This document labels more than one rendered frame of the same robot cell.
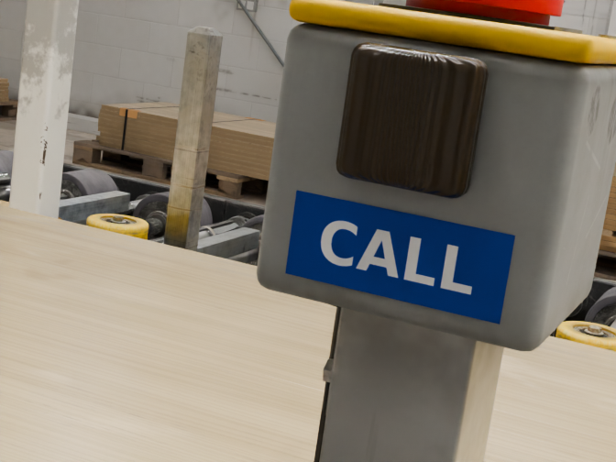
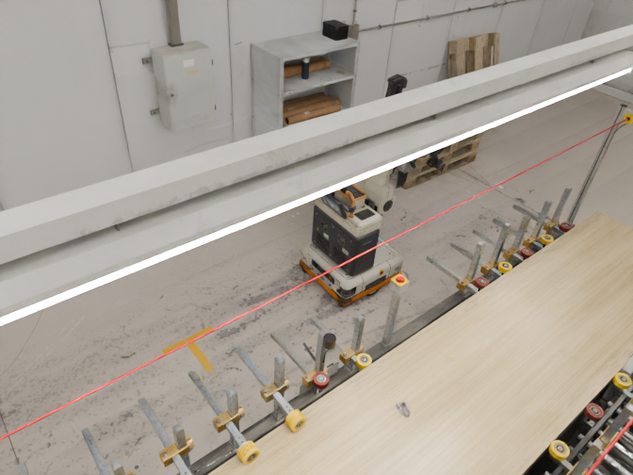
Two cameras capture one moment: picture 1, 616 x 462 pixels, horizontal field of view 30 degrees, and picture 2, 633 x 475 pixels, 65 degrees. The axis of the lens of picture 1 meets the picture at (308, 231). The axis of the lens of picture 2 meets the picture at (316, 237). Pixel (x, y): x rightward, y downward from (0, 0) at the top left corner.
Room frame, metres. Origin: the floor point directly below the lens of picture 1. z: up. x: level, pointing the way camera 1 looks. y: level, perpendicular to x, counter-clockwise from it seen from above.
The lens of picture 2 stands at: (0.73, -1.94, 2.97)
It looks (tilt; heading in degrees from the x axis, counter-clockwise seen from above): 39 degrees down; 116
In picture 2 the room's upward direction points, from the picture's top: 5 degrees clockwise
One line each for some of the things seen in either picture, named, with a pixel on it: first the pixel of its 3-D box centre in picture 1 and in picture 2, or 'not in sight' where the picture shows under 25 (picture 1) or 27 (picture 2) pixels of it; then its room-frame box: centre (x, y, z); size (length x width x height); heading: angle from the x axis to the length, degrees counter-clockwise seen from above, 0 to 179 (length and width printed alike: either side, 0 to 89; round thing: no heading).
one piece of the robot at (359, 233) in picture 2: not in sight; (348, 224); (-0.46, 1.02, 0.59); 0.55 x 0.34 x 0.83; 157
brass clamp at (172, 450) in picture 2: not in sight; (176, 450); (-0.19, -1.22, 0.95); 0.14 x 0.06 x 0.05; 68
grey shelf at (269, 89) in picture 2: not in sight; (302, 123); (-1.48, 2.02, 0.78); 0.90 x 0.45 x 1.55; 68
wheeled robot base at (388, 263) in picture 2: not in sight; (350, 261); (-0.43, 1.11, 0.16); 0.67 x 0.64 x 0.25; 67
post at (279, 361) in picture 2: not in sight; (279, 389); (0.00, -0.74, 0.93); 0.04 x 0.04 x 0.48; 68
